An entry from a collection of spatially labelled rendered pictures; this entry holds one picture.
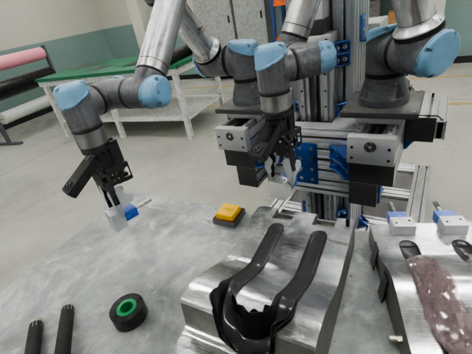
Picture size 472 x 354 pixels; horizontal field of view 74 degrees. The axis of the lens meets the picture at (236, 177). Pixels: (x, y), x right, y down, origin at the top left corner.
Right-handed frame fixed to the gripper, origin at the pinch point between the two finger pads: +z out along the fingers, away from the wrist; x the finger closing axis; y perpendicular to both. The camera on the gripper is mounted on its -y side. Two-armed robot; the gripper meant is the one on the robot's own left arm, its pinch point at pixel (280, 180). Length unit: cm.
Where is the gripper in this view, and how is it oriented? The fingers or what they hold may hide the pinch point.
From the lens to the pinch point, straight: 87.6
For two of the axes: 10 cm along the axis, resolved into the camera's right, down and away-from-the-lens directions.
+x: -7.6, -2.0, 6.2
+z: 1.8, 8.5, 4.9
